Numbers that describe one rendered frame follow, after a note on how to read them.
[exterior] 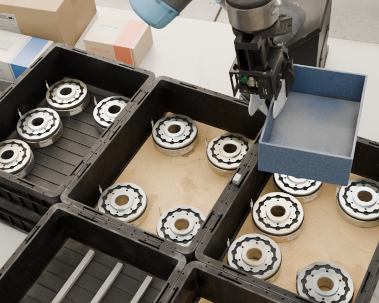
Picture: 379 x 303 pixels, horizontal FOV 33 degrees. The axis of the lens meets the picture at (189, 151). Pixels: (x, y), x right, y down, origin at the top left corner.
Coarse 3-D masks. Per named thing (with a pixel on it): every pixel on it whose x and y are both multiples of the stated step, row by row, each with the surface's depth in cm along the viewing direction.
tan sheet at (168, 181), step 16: (208, 128) 148; (144, 144) 146; (208, 144) 145; (144, 160) 143; (160, 160) 143; (176, 160) 142; (192, 160) 142; (128, 176) 140; (144, 176) 140; (160, 176) 140; (176, 176) 139; (192, 176) 139; (208, 176) 139; (160, 192) 137; (176, 192) 136; (192, 192) 136; (208, 192) 136; (96, 208) 135; (160, 208) 134; (208, 208) 133; (144, 224) 132
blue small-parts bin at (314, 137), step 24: (312, 72) 114; (336, 72) 113; (288, 96) 119; (312, 96) 118; (336, 96) 117; (360, 96) 115; (288, 120) 115; (312, 120) 114; (336, 120) 114; (264, 144) 103; (288, 144) 111; (312, 144) 111; (336, 144) 110; (264, 168) 107; (288, 168) 105; (312, 168) 104; (336, 168) 102
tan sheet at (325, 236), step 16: (272, 176) 137; (352, 176) 136; (304, 208) 131; (320, 208) 131; (336, 208) 130; (304, 224) 129; (320, 224) 128; (336, 224) 128; (304, 240) 126; (320, 240) 126; (336, 240) 125; (352, 240) 125; (368, 240) 125; (288, 256) 124; (304, 256) 124; (320, 256) 123; (336, 256) 123; (352, 256) 123; (368, 256) 123; (288, 272) 122; (352, 272) 121; (288, 288) 119; (320, 288) 119
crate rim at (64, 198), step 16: (160, 80) 145; (176, 80) 145; (144, 96) 144; (224, 96) 140; (128, 112) 139; (256, 144) 130; (96, 160) 131; (80, 176) 130; (64, 192) 126; (224, 192) 123; (80, 208) 123; (128, 224) 120; (208, 224) 118; (160, 240) 117; (192, 240) 116; (192, 256) 116
